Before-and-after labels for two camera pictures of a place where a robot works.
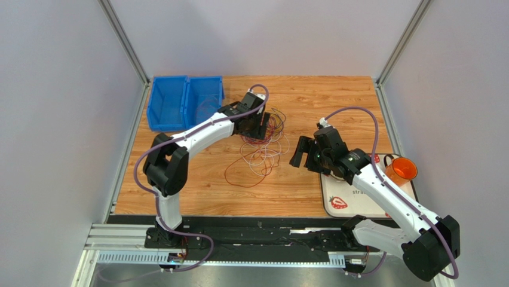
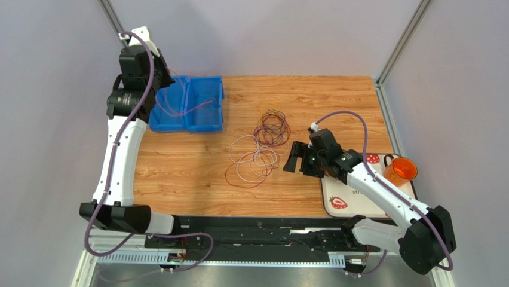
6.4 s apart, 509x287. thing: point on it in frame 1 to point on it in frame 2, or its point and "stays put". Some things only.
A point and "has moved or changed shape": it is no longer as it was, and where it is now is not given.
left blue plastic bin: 166,103 stays put
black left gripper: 260,131 to 166,80
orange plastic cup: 401,170 stays put
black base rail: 176,235 stays put
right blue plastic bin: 204,97 stays put
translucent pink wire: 200,106 has moved or changed shape
